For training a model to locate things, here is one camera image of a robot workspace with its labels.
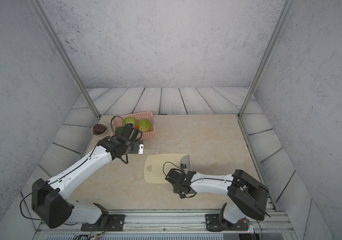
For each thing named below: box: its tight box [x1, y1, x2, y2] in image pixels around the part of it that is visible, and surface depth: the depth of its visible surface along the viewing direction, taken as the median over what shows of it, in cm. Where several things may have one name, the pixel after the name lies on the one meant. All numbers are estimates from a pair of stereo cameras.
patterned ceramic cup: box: [91, 122, 109, 137], surface depth 107 cm
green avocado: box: [115, 126, 124, 135], surface depth 109 cm
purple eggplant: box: [93, 124, 107, 135], surface depth 107 cm
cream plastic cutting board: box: [144, 153, 189, 184], surface depth 95 cm
